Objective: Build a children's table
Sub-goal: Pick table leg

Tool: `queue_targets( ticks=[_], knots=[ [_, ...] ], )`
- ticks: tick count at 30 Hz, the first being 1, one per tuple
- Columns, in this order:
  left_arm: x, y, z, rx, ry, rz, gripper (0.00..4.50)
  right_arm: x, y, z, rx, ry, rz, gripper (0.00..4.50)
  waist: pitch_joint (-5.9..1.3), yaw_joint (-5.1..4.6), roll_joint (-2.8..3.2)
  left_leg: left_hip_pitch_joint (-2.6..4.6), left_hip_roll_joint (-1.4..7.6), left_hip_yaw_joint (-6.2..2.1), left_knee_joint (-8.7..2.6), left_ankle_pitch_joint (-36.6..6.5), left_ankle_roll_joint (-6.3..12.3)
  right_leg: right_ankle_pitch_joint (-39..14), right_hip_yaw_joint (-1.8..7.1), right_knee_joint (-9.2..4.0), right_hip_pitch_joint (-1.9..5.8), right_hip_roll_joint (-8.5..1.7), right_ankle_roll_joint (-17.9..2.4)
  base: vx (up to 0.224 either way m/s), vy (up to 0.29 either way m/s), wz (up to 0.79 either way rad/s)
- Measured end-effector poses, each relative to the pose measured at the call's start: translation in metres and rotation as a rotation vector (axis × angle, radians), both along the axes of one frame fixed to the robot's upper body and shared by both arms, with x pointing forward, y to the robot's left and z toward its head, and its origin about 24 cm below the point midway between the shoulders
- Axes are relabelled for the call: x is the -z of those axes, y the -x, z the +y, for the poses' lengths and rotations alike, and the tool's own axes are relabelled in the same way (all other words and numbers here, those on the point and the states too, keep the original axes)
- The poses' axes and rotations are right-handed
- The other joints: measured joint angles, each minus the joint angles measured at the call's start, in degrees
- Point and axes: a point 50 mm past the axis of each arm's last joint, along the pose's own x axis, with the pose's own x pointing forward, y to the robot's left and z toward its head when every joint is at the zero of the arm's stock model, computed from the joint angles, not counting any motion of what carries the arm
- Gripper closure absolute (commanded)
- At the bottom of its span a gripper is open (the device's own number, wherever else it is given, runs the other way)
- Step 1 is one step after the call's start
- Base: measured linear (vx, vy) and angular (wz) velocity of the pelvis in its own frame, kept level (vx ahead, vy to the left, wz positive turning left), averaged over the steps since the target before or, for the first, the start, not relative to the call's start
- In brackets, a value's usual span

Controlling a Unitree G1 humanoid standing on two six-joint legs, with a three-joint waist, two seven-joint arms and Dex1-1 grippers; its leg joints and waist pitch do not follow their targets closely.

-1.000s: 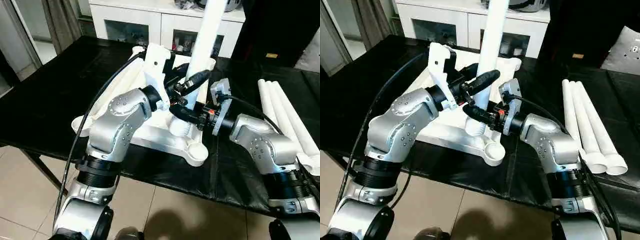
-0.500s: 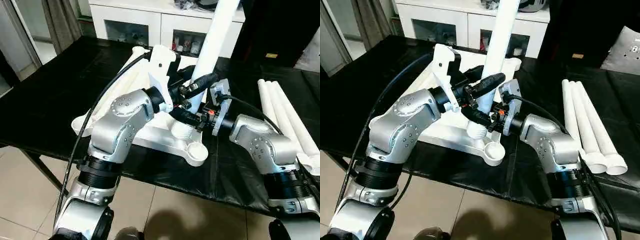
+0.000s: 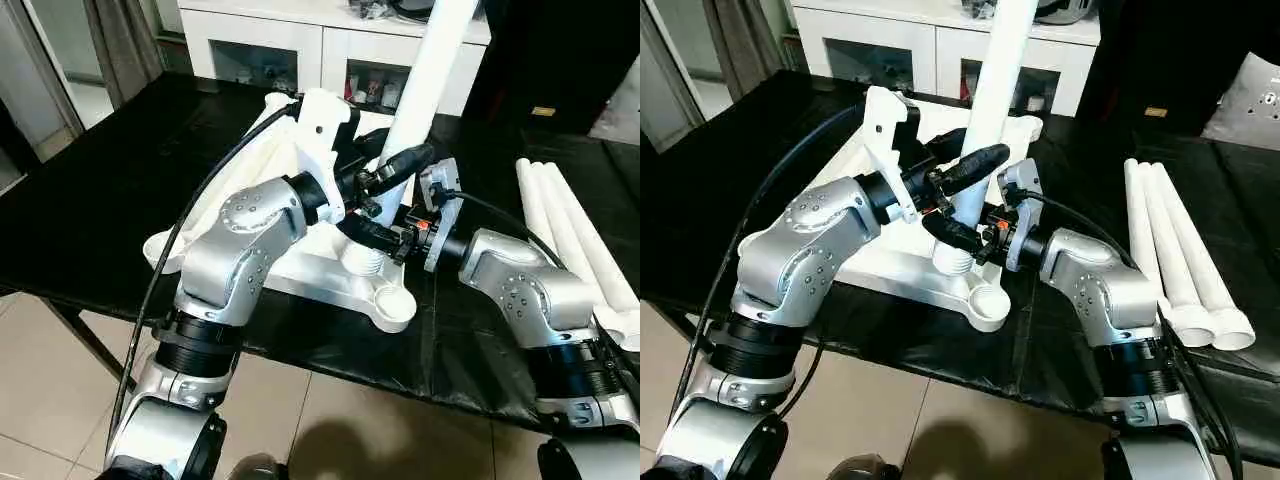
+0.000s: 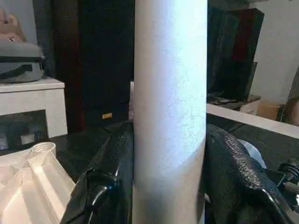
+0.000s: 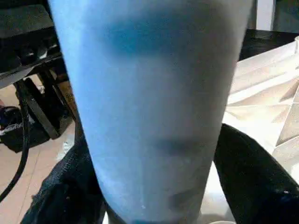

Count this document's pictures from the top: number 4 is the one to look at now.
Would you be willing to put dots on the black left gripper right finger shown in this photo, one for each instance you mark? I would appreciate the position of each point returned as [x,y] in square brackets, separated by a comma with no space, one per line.
[233,186]

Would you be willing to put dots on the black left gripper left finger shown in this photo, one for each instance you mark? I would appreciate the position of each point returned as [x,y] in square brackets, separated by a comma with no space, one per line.
[107,186]

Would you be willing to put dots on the white plastic table top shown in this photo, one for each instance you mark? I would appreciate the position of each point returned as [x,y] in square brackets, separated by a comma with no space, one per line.
[28,186]

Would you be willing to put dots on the black table mat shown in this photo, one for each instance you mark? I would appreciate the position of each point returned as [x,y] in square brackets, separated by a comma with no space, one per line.
[88,144]

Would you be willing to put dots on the small yellow label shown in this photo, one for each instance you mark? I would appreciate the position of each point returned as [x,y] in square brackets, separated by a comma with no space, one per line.
[107,115]

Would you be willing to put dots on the white glass-door cabinet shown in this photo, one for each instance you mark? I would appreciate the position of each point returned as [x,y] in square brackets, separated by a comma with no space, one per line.
[37,98]

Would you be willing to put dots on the black tall cabinet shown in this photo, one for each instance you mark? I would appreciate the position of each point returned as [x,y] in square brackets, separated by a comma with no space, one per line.
[93,56]

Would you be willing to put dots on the grey carry case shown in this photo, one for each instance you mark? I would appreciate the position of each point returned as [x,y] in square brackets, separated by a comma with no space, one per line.
[21,58]

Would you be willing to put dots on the pink plush toy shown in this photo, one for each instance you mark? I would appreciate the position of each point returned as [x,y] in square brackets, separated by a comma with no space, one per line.
[9,28]

